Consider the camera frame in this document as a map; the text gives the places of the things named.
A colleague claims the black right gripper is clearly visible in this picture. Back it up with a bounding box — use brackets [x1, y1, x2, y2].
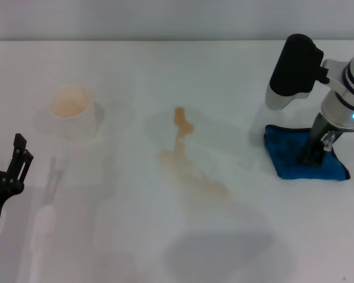
[300, 113, 342, 168]

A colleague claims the white paper cup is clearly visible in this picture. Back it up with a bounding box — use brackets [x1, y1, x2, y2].
[47, 84, 104, 142]

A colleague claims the brown water stain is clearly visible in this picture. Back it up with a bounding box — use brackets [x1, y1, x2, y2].
[156, 106, 234, 206]

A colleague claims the blue rag with black trim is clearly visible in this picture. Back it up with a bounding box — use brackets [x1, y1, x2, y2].
[264, 124, 351, 181]

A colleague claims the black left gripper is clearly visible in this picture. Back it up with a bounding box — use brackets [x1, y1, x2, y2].
[0, 133, 34, 249]

